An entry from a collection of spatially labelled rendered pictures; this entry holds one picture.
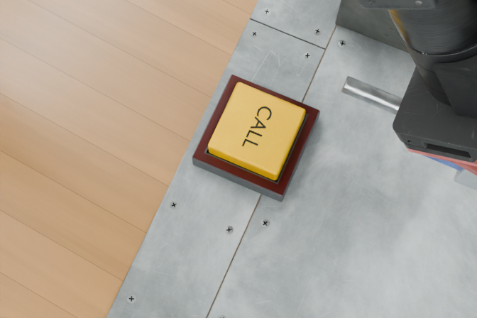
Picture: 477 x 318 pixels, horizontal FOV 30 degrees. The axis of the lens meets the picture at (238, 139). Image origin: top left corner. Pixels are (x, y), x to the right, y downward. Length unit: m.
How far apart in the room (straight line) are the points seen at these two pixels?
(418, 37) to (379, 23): 0.30
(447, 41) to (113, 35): 0.39
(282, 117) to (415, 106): 0.21
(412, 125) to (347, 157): 0.23
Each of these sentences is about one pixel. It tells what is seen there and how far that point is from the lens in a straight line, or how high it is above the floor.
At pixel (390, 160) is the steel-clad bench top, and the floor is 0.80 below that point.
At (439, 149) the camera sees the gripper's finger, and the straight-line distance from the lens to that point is 0.53.
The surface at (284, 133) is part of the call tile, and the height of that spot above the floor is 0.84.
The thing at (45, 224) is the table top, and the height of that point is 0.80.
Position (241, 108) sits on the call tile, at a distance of 0.71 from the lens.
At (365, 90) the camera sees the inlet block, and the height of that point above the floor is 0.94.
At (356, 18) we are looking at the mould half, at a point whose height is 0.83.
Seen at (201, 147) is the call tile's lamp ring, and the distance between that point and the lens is 0.71.
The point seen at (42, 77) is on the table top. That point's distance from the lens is 0.77.
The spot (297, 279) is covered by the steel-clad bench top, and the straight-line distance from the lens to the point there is 0.71.
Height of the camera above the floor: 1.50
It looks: 72 degrees down
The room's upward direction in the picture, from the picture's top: 2 degrees clockwise
